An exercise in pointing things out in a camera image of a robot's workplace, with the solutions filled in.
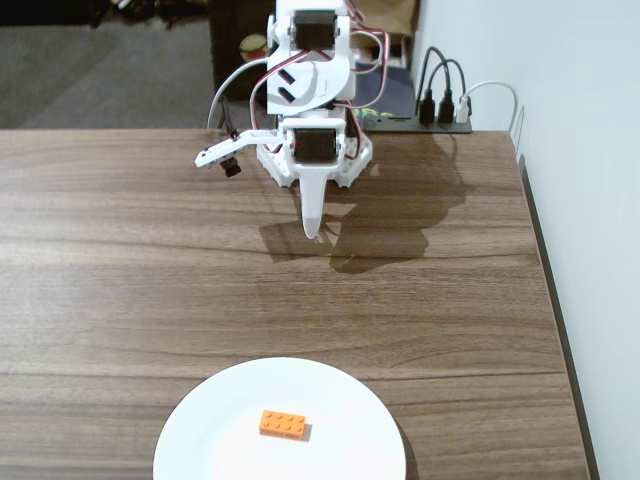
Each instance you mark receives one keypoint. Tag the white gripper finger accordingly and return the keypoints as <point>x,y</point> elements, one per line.
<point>314,200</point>

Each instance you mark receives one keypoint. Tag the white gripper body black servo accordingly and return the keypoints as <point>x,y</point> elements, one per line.
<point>313,146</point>

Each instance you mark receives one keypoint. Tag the orange lego block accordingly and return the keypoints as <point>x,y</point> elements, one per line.
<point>282,425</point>

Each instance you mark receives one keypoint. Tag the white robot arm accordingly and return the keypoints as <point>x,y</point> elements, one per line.
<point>310,85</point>

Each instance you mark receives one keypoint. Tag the white round plate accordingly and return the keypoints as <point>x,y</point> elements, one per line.
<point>225,425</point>

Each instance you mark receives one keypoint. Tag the black power strip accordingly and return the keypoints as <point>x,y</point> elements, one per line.
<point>400,125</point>

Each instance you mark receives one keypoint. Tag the dark bag with green print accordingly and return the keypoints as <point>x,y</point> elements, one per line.
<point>395,90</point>

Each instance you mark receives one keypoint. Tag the round colourful ball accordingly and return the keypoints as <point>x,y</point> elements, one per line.
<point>252,47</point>

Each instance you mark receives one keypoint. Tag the dark cabinet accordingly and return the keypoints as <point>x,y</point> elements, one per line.
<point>235,20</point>

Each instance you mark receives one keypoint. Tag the brown paper bag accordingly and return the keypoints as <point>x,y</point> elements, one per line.
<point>395,15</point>

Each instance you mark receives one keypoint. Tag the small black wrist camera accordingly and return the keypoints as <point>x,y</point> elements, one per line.
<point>231,167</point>

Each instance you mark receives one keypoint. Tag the short black camera lead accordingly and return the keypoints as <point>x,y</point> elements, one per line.
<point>227,120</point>

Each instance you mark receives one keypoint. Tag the white camera bracket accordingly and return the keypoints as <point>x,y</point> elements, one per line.
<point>220,150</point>

